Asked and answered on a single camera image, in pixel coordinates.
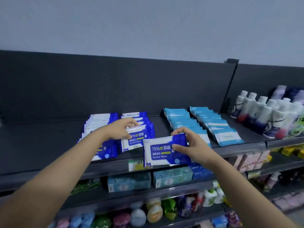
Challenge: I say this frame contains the person's right hand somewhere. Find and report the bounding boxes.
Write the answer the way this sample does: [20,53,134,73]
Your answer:
[171,127,215,165]

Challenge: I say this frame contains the person's left hand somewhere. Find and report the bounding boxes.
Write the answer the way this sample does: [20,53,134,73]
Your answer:
[104,117,140,140]

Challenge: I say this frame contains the blue white wipes packet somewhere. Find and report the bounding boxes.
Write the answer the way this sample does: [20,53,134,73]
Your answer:
[120,124,156,153]
[143,133,191,168]

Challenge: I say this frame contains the person's right forearm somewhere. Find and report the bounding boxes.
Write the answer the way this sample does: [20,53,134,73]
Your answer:
[205,152,298,228]

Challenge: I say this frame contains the person's left forearm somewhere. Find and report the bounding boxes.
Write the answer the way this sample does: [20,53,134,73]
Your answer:
[0,128,110,228]

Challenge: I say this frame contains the row of blue wipes packs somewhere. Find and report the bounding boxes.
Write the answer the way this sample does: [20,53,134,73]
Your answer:
[121,111,152,128]
[78,113,119,162]

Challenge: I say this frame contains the row of light blue packs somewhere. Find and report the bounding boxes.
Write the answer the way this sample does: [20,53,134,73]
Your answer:
[163,108,212,148]
[189,106,245,147]

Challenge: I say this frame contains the shelf price tag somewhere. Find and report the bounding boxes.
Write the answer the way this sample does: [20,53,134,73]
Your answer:
[128,158,146,172]

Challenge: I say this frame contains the teal tissue box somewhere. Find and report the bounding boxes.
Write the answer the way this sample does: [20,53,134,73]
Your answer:
[107,172,152,193]
[153,166,193,188]

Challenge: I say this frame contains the dark blue tissue pack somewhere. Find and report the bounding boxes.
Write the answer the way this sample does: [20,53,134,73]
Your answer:
[188,163,213,180]

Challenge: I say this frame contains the red white bottle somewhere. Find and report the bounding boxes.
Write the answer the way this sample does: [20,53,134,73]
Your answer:
[192,192,205,213]

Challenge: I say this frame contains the white green round bottle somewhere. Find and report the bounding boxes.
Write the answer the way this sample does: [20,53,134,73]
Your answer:
[203,189,218,207]
[214,187,225,204]

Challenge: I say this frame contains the purple blue spray bottle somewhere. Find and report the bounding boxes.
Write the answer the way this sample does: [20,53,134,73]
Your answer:
[177,196,196,218]

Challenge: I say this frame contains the green refill pouch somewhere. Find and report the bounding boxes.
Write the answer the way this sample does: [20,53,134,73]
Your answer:
[161,198,178,221]

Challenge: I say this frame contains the green patterned packets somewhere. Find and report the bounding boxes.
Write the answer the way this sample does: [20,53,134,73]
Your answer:
[71,178,103,195]

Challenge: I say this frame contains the yellow orange round bottle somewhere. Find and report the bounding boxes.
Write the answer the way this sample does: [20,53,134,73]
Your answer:
[146,198,163,224]

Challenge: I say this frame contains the stack of pink boxes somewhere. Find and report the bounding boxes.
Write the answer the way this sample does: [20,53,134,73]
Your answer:
[234,150,272,174]

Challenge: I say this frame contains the pale grey round bottle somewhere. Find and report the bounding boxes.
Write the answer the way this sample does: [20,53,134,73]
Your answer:
[129,201,147,227]

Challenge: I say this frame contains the small blue box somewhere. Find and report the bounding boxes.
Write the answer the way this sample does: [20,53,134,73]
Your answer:
[211,215,229,228]

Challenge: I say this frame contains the maroon round bottle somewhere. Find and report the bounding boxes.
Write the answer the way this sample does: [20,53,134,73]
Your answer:
[113,211,131,228]

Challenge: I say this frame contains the black metal shelving unit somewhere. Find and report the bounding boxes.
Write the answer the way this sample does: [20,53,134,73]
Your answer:
[0,50,304,228]

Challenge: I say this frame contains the purple patterned pack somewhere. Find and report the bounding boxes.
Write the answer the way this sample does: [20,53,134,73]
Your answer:
[225,211,242,227]

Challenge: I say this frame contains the dark green round bottle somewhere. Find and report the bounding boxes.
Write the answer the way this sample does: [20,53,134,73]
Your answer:
[92,215,112,228]

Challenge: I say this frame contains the group of white capped bottles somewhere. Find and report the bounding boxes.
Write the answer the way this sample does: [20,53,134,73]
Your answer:
[230,85,304,140]

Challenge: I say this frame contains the light blue round bottle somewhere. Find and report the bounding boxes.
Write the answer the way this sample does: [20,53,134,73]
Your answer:
[69,212,95,228]

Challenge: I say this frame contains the dark bottles on shelf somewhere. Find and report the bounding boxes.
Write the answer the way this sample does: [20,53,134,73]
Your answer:
[261,170,304,193]

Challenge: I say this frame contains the yellow packets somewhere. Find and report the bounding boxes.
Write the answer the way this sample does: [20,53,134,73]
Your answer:
[281,144,304,160]

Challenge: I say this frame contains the row of pink packets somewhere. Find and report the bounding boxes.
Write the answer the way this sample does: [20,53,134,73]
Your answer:
[273,192,304,210]

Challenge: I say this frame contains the black shelf divider bracket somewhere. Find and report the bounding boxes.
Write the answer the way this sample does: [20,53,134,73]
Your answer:
[219,58,239,114]

